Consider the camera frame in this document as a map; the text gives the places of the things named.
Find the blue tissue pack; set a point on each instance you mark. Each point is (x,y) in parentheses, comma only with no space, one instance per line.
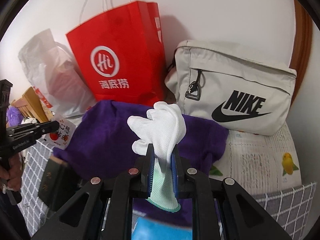
(160,230)

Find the grey checked blanket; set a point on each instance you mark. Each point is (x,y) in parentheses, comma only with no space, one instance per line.
(32,170)

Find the person's left hand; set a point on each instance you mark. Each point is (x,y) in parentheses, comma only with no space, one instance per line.
(12,167)

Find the black tin box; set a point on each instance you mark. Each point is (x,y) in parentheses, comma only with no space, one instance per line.
(50,180)

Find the beige sling bag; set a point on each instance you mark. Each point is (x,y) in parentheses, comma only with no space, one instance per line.
(225,75)

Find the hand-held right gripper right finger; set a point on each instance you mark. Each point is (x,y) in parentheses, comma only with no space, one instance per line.
(175,172)

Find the green wrapper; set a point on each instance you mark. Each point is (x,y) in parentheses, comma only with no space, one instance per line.
(160,127)

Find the red and white snack packet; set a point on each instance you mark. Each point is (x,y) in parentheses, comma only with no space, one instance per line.
(61,130)

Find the purple plush toy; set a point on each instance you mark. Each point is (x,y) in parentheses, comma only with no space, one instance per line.
(13,115)

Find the red paper bag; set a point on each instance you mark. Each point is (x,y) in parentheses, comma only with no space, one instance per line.
(120,42)

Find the white plastic bag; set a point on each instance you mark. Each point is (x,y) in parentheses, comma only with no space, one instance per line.
(45,67)

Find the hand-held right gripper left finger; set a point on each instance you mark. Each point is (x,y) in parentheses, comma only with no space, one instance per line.
(151,172)

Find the wooden headboard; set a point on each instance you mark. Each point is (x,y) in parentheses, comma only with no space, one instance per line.
(305,42)

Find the fruit print bedsheet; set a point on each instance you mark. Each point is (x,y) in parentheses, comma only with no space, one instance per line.
(255,155)

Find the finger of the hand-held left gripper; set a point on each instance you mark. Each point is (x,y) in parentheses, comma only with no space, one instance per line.
(45,128)

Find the purple towel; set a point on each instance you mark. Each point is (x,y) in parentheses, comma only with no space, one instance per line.
(100,135)

